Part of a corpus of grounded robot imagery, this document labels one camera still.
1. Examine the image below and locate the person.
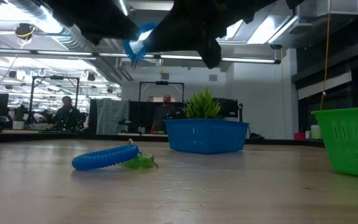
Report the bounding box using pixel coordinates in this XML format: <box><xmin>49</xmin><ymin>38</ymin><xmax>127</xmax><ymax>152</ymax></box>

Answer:
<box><xmin>52</xmin><ymin>95</ymin><xmax>85</xmax><ymax>131</ymax></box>
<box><xmin>150</xmin><ymin>94</ymin><xmax>180</xmax><ymax>134</ymax></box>

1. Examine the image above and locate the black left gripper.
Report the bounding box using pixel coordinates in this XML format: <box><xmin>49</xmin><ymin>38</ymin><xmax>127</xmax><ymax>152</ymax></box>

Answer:
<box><xmin>41</xmin><ymin>0</ymin><xmax>140</xmax><ymax>46</ymax></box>

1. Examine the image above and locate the blue plastic basket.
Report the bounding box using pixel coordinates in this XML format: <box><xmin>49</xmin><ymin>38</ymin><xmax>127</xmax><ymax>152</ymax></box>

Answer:
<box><xmin>163</xmin><ymin>118</ymin><xmax>250</xmax><ymax>155</ymax></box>

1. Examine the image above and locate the grey hanging cloth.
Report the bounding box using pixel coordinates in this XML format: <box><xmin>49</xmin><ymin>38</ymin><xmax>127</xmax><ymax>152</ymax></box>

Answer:
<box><xmin>95</xmin><ymin>98</ymin><xmax>131</xmax><ymax>136</ymax></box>

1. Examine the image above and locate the black rig gantry frame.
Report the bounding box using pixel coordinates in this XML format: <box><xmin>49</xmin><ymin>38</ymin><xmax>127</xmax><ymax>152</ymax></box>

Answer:
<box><xmin>139</xmin><ymin>80</ymin><xmax>185</xmax><ymax>103</ymax></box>
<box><xmin>30</xmin><ymin>75</ymin><xmax>81</xmax><ymax>125</ymax></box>

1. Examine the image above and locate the green spring coil keychain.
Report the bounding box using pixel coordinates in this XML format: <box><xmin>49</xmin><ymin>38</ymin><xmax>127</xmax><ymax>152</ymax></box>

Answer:
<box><xmin>122</xmin><ymin>151</ymin><xmax>159</xmax><ymax>170</ymax></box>

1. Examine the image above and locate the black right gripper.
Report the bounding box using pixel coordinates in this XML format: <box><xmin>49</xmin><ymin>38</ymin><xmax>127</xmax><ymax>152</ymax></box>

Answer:
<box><xmin>144</xmin><ymin>0</ymin><xmax>249</xmax><ymax>70</ymax></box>

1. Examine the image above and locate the green plastic basket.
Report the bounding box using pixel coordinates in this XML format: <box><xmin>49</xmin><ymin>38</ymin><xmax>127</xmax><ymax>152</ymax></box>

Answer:
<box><xmin>310</xmin><ymin>106</ymin><xmax>358</xmax><ymax>180</ymax></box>

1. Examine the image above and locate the black partition screen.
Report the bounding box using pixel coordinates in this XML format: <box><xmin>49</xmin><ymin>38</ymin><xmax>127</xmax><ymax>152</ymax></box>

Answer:
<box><xmin>128</xmin><ymin>97</ymin><xmax>239</xmax><ymax>134</ymax></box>

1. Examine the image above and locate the black ceiling-hung device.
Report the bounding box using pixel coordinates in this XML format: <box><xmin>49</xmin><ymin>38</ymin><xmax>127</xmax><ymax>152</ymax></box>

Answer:
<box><xmin>14</xmin><ymin>22</ymin><xmax>37</xmax><ymax>41</ymax></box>

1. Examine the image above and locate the yellow hanging cable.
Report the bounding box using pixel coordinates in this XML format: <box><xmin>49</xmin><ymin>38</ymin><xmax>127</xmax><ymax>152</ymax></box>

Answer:
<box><xmin>319</xmin><ymin>0</ymin><xmax>332</xmax><ymax>111</ymax></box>

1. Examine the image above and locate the black aluminium table frame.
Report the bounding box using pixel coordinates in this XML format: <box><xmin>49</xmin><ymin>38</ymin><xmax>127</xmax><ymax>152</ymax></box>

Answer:
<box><xmin>0</xmin><ymin>129</ymin><xmax>326</xmax><ymax>149</ymax></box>

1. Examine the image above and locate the blue spring coil keychain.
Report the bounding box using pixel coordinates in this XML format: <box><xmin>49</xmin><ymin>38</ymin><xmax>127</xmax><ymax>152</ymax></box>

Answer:
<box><xmin>71</xmin><ymin>138</ymin><xmax>140</xmax><ymax>172</ymax></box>
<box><xmin>122</xmin><ymin>21</ymin><xmax>158</xmax><ymax>68</ymax></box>

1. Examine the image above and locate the white plastic container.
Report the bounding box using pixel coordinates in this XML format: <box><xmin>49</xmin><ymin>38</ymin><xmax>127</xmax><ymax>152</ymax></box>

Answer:
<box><xmin>310</xmin><ymin>124</ymin><xmax>323</xmax><ymax>141</ymax></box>

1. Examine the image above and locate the potted green artificial plant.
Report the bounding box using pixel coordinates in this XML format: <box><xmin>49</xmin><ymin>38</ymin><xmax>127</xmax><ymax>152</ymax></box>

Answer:
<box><xmin>180</xmin><ymin>86</ymin><xmax>224</xmax><ymax>120</ymax></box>

